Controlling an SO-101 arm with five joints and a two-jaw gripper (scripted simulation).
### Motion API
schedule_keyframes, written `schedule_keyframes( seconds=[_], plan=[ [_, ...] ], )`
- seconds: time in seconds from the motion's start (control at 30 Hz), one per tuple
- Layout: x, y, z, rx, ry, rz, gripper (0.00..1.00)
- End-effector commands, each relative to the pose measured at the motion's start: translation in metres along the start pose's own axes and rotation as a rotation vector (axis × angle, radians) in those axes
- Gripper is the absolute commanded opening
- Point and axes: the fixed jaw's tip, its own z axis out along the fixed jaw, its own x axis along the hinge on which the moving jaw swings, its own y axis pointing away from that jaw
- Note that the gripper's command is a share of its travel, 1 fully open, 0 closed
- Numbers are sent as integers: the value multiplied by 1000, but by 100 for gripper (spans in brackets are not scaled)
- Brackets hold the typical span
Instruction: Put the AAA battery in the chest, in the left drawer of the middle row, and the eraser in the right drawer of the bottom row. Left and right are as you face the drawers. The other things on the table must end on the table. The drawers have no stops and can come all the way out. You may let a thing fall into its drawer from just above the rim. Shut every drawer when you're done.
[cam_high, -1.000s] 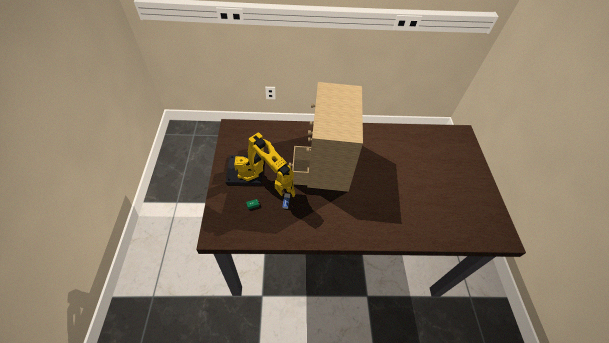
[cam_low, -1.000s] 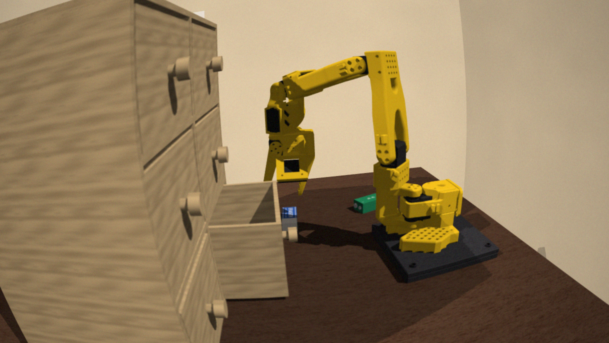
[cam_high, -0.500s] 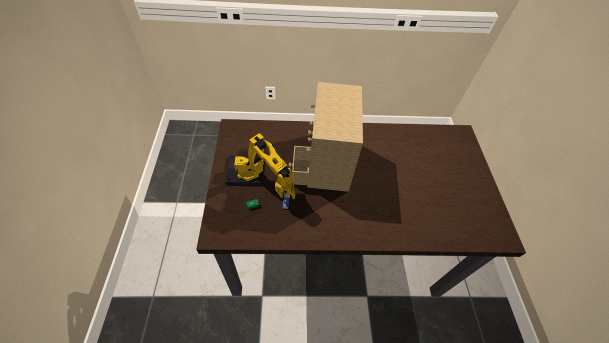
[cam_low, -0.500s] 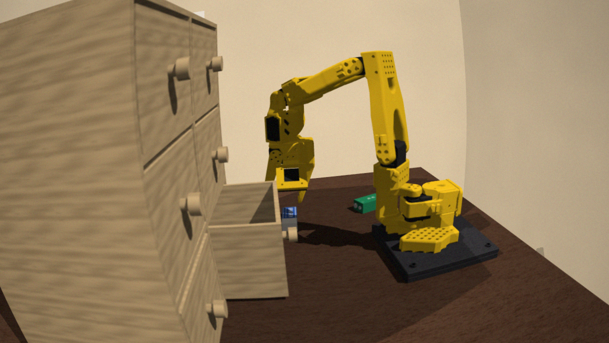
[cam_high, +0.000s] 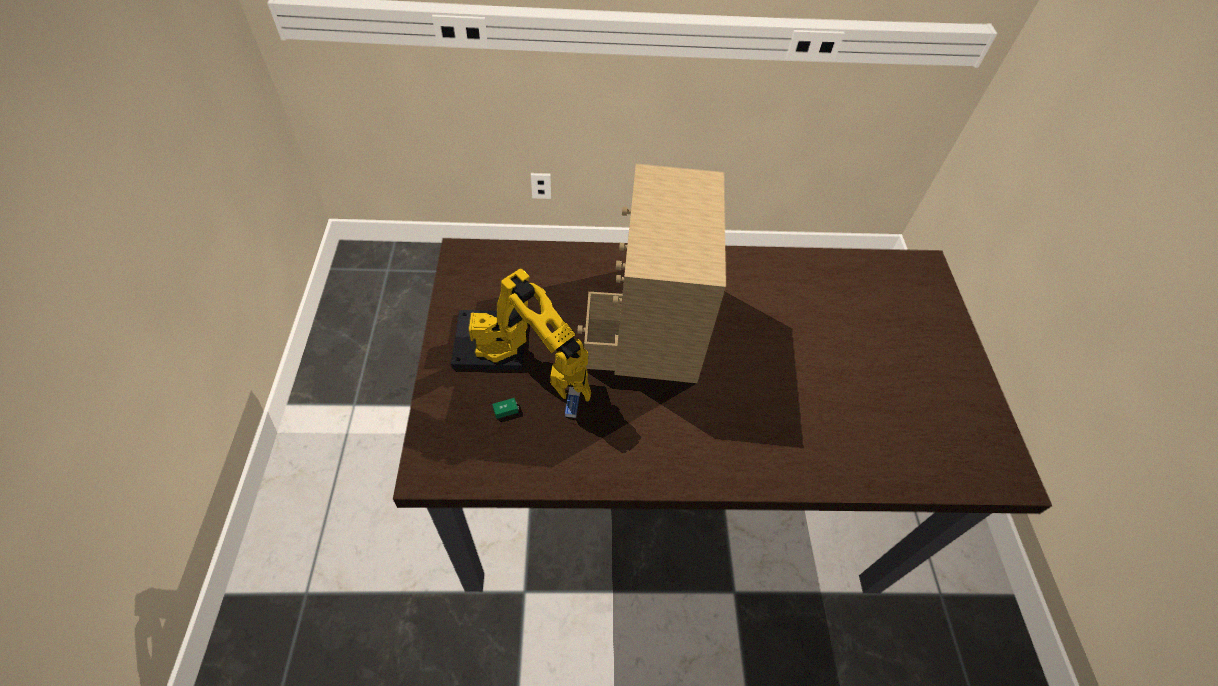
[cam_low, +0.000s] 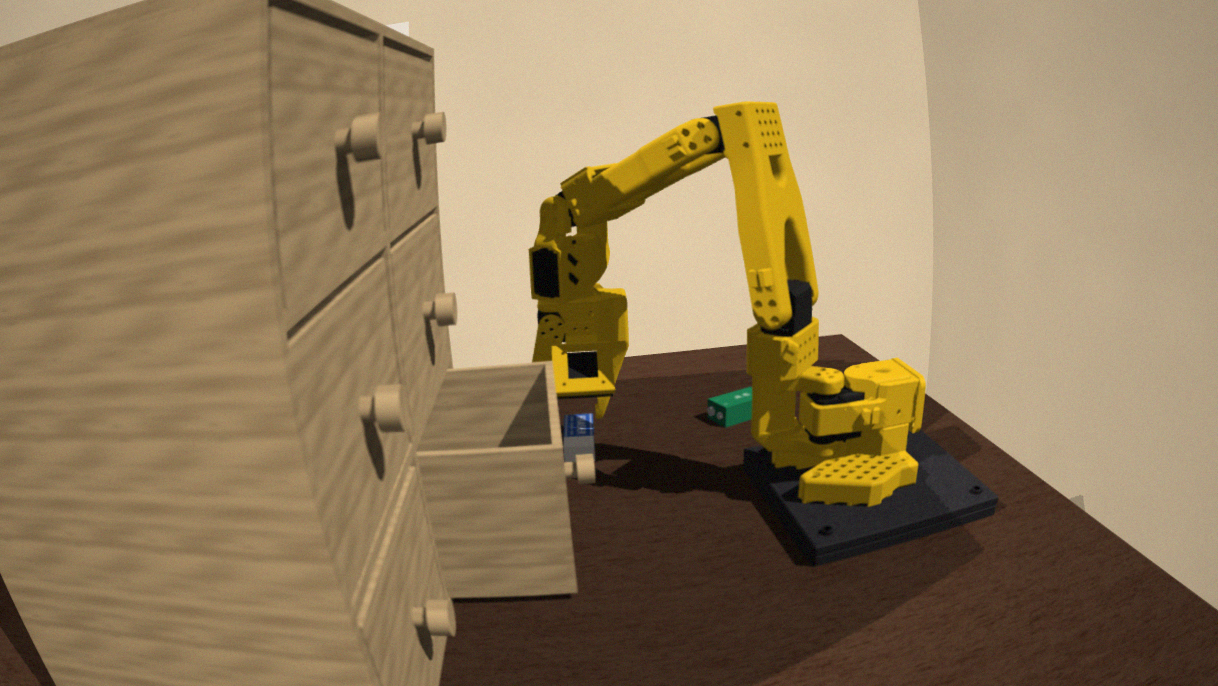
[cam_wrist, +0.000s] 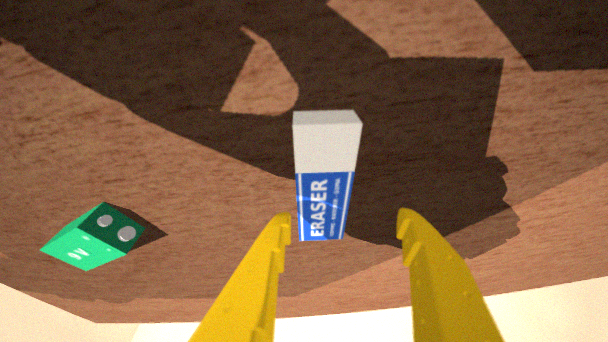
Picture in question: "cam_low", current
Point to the blue and white eraser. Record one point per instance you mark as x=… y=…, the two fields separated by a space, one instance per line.
x=578 y=436

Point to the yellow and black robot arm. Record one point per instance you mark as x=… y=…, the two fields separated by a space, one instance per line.
x=872 y=412

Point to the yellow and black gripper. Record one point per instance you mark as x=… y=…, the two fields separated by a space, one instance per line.
x=597 y=321

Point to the wooden chest of drawers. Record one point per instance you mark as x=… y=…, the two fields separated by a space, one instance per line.
x=160 y=521

